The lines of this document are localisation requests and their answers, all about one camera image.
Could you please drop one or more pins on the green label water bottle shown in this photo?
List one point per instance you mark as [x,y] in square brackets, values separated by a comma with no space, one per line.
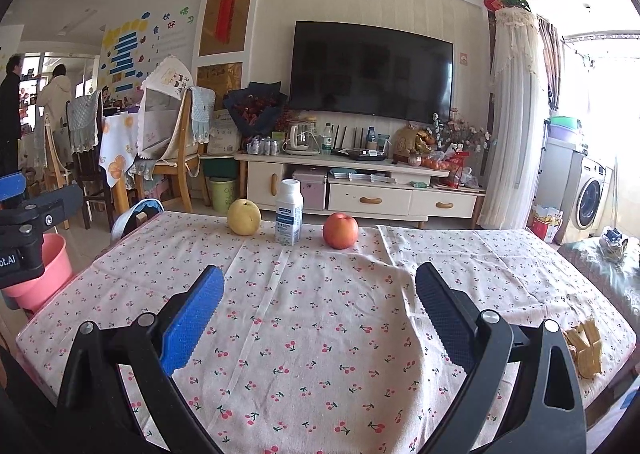
[327,142]

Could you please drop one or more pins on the pink storage box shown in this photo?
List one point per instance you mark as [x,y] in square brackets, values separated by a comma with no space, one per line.
[315,194]

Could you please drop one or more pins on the printed paper bag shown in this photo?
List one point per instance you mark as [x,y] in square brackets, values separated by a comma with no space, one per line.
[546,224]

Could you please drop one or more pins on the lace covered air conditioner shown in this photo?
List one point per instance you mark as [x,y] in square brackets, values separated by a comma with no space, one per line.
[517,134]

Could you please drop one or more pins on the black television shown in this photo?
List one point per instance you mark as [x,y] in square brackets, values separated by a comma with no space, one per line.
[370,64]

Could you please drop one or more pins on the white television cabinet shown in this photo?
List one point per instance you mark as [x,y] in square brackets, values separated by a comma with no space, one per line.
[370,199]

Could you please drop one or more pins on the blue and yellow wall stickers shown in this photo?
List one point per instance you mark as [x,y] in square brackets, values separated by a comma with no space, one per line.
[122,49]

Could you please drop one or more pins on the dark chair with grey cover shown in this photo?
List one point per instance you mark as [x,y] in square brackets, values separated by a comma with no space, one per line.
[82,119]

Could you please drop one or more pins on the dining table with orange-print cloth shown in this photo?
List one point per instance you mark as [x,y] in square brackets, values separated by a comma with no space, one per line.
[117,144]

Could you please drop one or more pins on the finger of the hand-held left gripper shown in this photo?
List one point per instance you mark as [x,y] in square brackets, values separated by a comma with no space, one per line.
[12,189]
[55,206]

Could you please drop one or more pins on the yellow pear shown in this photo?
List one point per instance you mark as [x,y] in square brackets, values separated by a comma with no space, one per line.
[244,218]

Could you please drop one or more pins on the white electric kettle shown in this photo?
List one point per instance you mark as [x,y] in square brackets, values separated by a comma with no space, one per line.
[300,137]

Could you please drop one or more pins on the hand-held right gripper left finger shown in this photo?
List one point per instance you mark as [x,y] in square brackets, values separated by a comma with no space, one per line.
[195,314]

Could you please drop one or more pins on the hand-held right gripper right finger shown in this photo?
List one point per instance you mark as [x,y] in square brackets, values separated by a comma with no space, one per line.
[442,314]

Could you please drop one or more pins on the golden ornament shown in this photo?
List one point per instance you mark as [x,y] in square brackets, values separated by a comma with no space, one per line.
[407,144]

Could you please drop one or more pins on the green waste bin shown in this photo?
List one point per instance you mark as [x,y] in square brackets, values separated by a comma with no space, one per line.
[223,196]

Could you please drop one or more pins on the artificial flower bouquet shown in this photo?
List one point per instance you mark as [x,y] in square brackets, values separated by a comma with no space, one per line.
[465,132]

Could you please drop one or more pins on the gold foil wrapper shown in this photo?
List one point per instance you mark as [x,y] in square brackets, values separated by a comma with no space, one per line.
[582,349]

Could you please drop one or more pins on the cat print cushioned chair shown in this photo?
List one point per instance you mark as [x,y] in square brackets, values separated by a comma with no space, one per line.
[135,216]

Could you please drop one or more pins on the bag of oranges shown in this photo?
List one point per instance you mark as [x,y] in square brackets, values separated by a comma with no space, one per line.
[440,164]

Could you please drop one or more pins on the dark wrapped red flower bouquet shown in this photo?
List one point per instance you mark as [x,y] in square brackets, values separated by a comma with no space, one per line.
[252,107]

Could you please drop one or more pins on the red apple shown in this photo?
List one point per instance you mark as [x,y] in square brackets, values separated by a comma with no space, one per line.
[340,231]

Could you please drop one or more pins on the stacked plastic basins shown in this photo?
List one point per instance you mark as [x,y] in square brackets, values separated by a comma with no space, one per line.
[565,129]

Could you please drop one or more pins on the wooden chair with knitted cloth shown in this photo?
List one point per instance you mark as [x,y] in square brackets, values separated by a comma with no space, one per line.
[186,134]

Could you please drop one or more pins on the row of small silver bottles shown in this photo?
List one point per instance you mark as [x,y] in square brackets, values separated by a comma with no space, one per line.
[264,145]

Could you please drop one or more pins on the white printed sack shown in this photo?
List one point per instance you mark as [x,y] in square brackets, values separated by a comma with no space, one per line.
[224,132]

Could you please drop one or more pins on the washing machine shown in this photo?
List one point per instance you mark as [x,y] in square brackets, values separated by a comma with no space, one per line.
[590,199]

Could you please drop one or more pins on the white cloth covered box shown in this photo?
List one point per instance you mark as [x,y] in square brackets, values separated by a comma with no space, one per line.
[160,119]

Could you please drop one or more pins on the pink plastic bucket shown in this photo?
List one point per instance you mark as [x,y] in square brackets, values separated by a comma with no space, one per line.
[50,279]

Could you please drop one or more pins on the cherry print tablecloth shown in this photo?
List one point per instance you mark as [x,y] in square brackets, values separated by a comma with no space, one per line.
[310,324]

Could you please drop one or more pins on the white plastic bottle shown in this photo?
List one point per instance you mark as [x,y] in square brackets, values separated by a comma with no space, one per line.
[289,219]

